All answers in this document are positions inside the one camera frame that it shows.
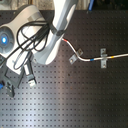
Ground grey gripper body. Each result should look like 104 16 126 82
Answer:
0 55 24 89

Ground white cable with coloured marks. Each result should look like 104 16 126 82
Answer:
61 37 128 63

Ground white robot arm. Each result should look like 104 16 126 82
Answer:
0 0 78 86

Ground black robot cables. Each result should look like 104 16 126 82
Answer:
6 21 58 72

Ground metal cable clip left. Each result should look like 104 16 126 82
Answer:
69 49 83 64

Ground metal cable clip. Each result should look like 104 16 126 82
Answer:
69 49 83 64
100 48 107 69

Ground metal cable clip right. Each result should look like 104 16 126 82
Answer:
100 48 107 69

